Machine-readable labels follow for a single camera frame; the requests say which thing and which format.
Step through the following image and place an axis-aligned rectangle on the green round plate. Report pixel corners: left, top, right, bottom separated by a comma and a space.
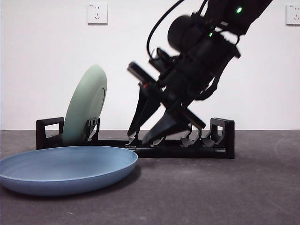
62, 64, 108, 146

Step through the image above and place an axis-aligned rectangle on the blue round plate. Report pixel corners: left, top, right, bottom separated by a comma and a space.
0, 145, 138, 196

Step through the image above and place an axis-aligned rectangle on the black plastic plate rack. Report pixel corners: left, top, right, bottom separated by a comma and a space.
36, 117, 235, 159

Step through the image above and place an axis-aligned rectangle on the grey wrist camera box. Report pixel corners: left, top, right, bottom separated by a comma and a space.
126, 61, 160, 83

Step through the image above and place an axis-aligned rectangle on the black camera cable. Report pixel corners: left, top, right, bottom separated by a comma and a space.
146, 0, 184, 59

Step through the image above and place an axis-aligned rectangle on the white wall socket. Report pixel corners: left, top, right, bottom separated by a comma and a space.
285, 5, 300, 26
87, 3, 108, 25

